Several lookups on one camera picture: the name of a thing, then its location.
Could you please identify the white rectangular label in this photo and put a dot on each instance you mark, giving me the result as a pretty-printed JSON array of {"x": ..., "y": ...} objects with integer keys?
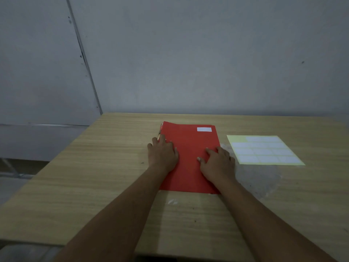
[{"x": 204, "y": 129}]

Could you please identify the person's right forearm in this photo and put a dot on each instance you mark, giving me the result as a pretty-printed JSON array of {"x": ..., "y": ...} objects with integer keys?
[{"x": 261, "y": 223}]

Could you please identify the person's right hand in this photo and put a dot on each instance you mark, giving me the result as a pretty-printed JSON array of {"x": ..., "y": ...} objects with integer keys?
[{"x": 219, "y": 167}]

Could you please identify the person's right thumb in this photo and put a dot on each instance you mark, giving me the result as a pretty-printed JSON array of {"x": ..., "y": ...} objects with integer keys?
[{"x": 202, "y": 161}]

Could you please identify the person's left forearm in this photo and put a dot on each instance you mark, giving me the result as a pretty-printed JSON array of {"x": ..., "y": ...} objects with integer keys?
[{"x": 122, "y": 215}]

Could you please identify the yellow sheet of white stickers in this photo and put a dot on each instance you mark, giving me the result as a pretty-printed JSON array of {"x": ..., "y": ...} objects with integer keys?
[{"x": 264, "y": 150}]

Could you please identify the person's left thumb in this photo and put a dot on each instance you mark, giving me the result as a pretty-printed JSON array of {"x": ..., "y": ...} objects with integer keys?
[{"x": 176, "y": 155}]

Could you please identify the person's left hand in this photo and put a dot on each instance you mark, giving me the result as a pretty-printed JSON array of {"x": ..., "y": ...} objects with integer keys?
[{"x": 162, "y": 156}]

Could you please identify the grey metal frame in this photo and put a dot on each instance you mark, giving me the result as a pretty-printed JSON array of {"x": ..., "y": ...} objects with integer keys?
[{"x": 13, "y": 171}]

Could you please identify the red book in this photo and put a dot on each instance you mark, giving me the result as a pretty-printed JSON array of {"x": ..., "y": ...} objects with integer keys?
[{"x": 190, "y": 158}]

